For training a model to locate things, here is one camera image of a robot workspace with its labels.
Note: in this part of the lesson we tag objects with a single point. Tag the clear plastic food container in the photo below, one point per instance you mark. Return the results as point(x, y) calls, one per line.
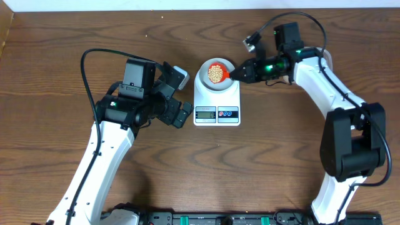
point(328, 58)

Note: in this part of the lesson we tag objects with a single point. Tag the red plastic measuring scoop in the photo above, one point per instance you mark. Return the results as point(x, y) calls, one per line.
point(226, 74)

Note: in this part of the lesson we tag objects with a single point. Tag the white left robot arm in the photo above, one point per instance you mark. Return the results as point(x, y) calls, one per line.
point(145, 93)

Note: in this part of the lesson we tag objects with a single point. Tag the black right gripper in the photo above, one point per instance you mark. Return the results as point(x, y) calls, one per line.
point(252, 77)

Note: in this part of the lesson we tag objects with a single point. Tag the white digital kitchen scale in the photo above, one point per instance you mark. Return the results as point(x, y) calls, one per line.
point(216, 108)

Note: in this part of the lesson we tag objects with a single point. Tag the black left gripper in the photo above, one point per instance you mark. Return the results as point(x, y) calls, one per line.
point(172, 106)

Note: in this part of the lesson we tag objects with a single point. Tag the pile of soybeans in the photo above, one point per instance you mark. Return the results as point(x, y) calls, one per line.
point(215, 73)

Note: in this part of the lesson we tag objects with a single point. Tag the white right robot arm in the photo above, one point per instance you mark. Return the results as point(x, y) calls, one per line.
point(353, 142)

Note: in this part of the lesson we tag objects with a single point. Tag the white round bowl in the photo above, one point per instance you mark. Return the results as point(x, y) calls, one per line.
point(203, 75)

